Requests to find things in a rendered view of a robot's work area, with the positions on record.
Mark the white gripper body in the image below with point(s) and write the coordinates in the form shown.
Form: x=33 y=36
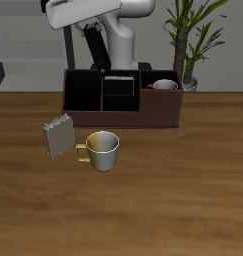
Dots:
x=79 y=10

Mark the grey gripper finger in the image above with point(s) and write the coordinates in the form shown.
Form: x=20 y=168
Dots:
x=84 y=30
x=98 y=26

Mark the black book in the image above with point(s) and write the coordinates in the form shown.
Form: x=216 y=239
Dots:
x=98 y=50
x=119 y=85

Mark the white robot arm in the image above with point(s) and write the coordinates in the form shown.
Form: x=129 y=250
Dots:
x=123 y=36

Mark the dark brown desk caddy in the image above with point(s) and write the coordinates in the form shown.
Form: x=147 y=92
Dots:
x=153 y=108

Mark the grey book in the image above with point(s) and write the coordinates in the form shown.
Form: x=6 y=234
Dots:
x=59 y=136

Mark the yellow and white mug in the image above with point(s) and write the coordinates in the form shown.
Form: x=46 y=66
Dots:
x=103 y=151

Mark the green pot plant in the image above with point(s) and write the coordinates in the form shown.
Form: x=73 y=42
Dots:
x=184 y=43

